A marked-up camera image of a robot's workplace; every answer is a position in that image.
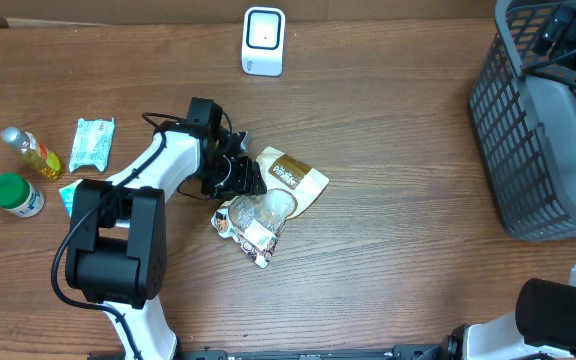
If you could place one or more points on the yellow liquid bottle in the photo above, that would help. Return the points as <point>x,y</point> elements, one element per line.
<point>34,153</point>

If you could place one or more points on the brown beige snack pouch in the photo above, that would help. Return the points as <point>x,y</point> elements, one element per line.
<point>255,222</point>

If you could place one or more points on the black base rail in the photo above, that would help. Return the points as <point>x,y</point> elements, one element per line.
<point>398,352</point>

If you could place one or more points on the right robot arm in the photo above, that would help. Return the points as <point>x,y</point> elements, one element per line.
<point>541,326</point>

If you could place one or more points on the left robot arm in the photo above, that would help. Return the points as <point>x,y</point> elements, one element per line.
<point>114,257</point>

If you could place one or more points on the green lid white jar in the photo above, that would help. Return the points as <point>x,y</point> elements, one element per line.
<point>20,197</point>

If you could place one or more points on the small white teal box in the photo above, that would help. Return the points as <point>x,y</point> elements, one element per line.
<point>67,195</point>

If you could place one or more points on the teal snack package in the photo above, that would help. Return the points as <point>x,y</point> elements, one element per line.
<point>92,144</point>

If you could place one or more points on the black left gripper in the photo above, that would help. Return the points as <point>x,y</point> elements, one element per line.
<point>249,172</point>

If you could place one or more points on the white barcode scanner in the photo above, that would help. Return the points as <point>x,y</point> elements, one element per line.
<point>263,37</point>

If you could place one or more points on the grey plastic basket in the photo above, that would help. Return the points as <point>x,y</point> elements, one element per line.
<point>522,109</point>

